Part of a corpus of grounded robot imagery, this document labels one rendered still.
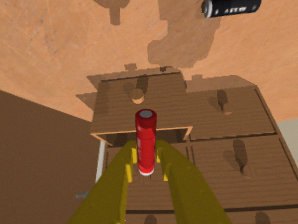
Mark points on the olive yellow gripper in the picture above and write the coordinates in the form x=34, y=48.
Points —
x=193, y=200

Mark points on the black battery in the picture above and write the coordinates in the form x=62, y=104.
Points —
x=216, y=8

